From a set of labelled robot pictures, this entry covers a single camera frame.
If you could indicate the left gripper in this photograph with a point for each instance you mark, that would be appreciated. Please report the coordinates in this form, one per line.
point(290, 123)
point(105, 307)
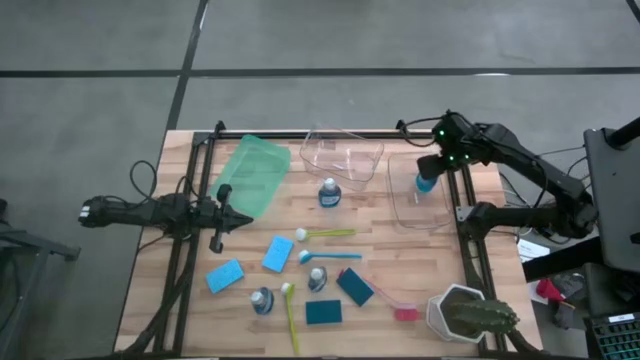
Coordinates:
point(220, 220)

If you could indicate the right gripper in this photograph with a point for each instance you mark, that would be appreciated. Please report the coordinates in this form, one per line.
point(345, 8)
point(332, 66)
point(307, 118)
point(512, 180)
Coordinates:
point(455, 140)

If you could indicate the blue dish soap bottle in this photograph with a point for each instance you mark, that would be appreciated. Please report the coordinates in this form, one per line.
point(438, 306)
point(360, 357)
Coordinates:
point(426, 186)
point(329, 196)
point(262, 301)
point(317, 280)

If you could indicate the blue scrub sponge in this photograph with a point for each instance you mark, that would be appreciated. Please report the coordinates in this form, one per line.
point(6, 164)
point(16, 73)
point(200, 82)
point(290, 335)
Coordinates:
point(277, 253)
point(323, 311)
point(224, 275)
point(355, 286)

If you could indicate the yellow-green dish brush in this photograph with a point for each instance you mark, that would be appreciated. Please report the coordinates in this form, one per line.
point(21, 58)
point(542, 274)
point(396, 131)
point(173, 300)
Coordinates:
point(330, 233)
point(290, 315)

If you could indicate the blue dish brush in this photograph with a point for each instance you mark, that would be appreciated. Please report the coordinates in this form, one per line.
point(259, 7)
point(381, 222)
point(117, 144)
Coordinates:
point(335, 256)

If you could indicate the red dish brush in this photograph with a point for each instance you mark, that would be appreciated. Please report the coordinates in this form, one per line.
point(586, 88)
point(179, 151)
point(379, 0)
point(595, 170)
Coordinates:
point(407, 314)

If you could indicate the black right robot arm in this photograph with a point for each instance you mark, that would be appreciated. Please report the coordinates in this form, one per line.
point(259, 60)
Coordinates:
point(525, 165)

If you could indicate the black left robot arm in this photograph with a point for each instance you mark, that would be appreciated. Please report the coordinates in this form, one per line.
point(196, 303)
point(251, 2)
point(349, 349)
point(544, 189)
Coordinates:
point(135, 212)

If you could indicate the clear plastic bin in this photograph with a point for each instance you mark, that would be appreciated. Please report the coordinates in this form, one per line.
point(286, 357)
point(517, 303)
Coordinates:
point(420, 215)
point(350, 165)

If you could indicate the green translucent plastic bin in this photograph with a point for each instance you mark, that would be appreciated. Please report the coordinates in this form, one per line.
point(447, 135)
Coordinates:
point(255, 170)

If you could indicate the white paper sheet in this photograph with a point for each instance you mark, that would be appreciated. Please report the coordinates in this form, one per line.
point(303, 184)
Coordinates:
point(530, 249)

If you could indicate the white faceted planter pot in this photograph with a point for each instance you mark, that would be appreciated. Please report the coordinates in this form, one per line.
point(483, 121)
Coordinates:
point(436, 312)

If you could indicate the green cactus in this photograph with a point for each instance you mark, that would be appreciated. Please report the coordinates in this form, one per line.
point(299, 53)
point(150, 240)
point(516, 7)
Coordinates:
point(480, 316)

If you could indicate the black stand beam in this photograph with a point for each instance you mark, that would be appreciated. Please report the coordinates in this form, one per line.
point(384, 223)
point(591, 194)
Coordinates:
point(560, 260)

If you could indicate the red cloth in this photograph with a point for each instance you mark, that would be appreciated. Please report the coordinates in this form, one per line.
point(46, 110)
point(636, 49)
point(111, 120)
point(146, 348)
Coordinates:
point(547, 290)

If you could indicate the grey cloth bundle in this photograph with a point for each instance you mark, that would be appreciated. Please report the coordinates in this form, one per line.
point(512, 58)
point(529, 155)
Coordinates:
point(570, 285)

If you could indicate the grey metal cabinet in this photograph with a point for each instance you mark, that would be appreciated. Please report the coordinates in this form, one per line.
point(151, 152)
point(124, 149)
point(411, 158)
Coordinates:
point(617, 200)

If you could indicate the grey metal stand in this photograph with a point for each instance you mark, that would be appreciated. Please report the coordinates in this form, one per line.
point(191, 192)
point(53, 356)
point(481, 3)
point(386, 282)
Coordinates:
point(47, 248)

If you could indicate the black pole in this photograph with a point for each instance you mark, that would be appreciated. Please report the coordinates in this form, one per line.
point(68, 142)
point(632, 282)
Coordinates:
point(625, 134)

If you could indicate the backlit computer keyboard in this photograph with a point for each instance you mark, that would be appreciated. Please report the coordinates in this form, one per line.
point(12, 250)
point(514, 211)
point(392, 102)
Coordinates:
point(617, 340)

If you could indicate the black aluminium table frame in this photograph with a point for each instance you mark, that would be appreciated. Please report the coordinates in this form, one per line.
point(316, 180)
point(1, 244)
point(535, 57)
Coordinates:
point(287, 135)

